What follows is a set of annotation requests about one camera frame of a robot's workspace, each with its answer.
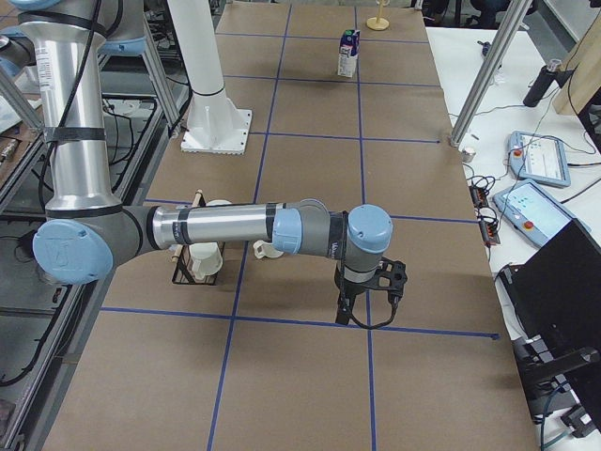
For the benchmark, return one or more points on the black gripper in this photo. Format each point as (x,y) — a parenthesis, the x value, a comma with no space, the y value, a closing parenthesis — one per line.
(353,287)

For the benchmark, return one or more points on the white mug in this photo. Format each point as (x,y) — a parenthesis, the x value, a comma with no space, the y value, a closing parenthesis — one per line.
(263,249)

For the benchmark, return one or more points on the blue white milk carton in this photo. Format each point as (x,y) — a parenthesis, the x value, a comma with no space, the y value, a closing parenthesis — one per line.
(348,53)

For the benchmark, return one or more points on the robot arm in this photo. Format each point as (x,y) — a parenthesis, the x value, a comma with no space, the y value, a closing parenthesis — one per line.
(88,231)

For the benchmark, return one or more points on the white cup in rack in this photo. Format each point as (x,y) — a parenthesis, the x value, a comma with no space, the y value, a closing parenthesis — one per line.
(206,258)
(218,203)

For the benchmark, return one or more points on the wooden cup tree stand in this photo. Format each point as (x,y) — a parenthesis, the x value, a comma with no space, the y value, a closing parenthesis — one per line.
(379,22)

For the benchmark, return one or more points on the black power strip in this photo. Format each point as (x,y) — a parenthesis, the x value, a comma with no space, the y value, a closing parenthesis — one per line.
(487,218)

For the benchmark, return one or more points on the small metal cylinder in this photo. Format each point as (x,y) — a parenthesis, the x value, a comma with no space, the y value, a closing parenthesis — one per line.
(468,154)

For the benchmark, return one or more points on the near teach pendant tablet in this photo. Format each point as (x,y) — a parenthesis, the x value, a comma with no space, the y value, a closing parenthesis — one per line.
(531,210)

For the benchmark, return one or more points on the teach pendant tablet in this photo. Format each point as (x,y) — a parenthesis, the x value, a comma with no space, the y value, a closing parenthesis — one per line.
(531,210)
(538,157)

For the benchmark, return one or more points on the black laptop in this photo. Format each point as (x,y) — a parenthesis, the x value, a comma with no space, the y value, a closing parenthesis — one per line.
(556,293)

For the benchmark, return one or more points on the far teach pendant tablet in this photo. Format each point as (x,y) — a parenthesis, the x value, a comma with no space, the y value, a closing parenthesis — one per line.
(538,157)

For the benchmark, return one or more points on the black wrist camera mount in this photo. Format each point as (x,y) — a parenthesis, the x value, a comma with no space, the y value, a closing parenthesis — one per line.
(391,277)

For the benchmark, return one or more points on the black wire cup rack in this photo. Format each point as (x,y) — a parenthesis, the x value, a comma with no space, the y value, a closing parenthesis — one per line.
(182,274)

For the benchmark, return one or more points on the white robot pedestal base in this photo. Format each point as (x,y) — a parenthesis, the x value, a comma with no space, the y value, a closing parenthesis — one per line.
(214,123)

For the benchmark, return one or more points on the black cylinder handle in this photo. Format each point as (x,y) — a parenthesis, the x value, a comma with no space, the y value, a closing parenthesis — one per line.
(541,84)

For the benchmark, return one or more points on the aluminium frame post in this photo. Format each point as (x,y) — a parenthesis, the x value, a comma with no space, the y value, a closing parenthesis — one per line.
(512,20)

